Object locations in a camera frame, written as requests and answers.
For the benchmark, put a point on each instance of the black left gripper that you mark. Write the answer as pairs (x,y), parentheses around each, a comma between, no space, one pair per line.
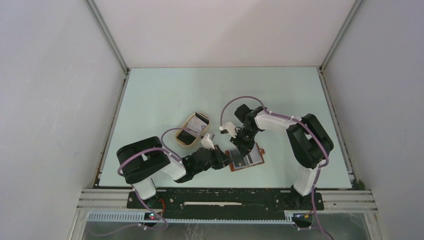
(225,159)

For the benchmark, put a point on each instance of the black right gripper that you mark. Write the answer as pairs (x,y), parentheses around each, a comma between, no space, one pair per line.
(244,148)

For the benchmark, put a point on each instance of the brown leather card holder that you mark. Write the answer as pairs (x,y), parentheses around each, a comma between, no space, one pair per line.
(231,166)

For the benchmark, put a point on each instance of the oval wooden tray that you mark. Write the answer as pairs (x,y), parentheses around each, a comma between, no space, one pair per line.
(198,135)

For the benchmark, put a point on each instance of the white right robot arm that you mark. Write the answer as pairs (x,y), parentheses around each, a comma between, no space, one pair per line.
(310,143)

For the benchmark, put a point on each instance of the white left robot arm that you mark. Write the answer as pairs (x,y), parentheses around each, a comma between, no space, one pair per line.
(140,160)

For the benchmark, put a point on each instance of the grey card in tray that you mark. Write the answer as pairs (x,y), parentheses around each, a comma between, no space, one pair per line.
(197,123)

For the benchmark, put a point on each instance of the black card in tray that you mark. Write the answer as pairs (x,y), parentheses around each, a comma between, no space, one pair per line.
(185,137)

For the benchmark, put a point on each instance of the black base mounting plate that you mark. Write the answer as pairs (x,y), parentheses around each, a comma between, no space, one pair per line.
(228,203)

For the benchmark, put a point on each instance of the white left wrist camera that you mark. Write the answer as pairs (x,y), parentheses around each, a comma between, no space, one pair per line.
(207,141)

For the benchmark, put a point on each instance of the light blue cable duct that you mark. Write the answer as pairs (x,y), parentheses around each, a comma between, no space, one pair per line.
(143,217)

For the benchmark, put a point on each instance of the aluminium corner frame post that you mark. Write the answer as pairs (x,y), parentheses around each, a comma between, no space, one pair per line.
(341,33)

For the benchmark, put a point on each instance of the left aluminium corner post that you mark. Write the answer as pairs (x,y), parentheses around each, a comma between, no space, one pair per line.
(105,31)

